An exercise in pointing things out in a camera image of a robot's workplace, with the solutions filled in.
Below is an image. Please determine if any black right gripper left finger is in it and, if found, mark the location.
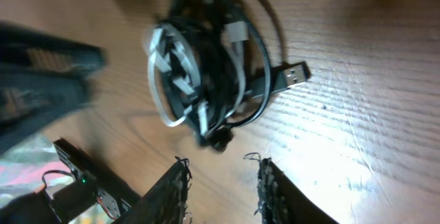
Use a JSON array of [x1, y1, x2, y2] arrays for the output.
[[114, 157, 192, 224]]

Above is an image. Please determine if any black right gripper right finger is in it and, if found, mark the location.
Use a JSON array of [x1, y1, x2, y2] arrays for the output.
[[257, 158, 337, 224]]

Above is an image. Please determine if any white USB cable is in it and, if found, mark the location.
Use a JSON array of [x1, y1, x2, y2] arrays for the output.
[[143, 20, 250, 138]]

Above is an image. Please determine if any black USB cable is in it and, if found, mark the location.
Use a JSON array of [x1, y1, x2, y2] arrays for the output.
[[157, 0, 312, 151]]

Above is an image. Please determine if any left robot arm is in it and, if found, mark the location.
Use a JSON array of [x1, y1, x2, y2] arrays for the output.
[[1, 21, 106, 153]]

